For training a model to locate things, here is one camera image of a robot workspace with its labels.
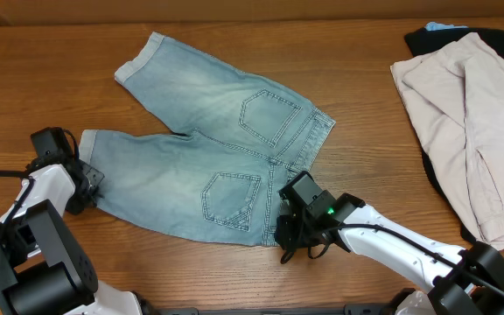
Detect light blue denim shorts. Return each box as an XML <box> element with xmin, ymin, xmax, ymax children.
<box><xmin>79</xmin><ymin>33</ymin><xmax>334</xmax><ymax>247</ymax></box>

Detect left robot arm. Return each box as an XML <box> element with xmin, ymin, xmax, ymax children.
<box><xmin>0</xmin><ymin>127</ymin><xmax>154</xmax><ymax>315</ymax></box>

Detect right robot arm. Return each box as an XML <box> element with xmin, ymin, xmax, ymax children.
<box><xmin>275</xmin><ymin>171</ymin><xmax>504</xmax><ymax>314</ymax></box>

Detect beige folded garment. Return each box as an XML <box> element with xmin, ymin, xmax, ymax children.
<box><xmin>390</xmin><ymin>32</ymin><xmax>504</xmax><ymax>250</ymax></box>

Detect black folded garment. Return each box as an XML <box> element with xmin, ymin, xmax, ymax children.
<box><xmin>404</xmin><ymin>28</ymin><xmax>504</xmax><ymax>244</ymax></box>

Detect small blue cloth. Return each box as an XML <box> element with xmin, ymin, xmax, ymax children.
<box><xmin>424</xmin><ymin>21</ymin><xmax>466</xmax><ymax>32</ymax></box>

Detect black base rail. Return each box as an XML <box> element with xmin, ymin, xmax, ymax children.
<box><xmin>136</xmin><ymin>289</ymin><xmax>438</xmax><ymax>315</ymax></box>

